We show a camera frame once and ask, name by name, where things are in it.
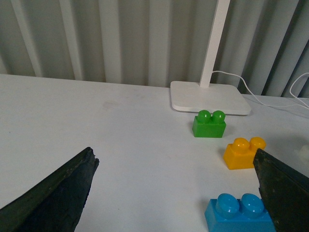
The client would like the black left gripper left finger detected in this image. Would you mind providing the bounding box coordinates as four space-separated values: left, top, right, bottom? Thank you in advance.
0 147 99 232

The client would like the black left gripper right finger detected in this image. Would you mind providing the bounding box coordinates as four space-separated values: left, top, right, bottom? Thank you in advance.
253 148 309 232

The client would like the yellow two-stud block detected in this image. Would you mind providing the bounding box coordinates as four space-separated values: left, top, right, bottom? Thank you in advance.
223 137 267 170

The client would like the blue three-stud block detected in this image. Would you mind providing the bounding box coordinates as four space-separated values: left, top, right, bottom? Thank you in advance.
204 193 275 232

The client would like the green two-stud block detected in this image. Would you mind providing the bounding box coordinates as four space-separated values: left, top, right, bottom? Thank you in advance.
192 110 226 138

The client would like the white desk lamp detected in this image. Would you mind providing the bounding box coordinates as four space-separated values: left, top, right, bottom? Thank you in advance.
170 0 251 116

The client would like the white lamp cable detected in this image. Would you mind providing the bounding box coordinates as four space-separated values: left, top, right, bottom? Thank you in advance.
211 70 309 110

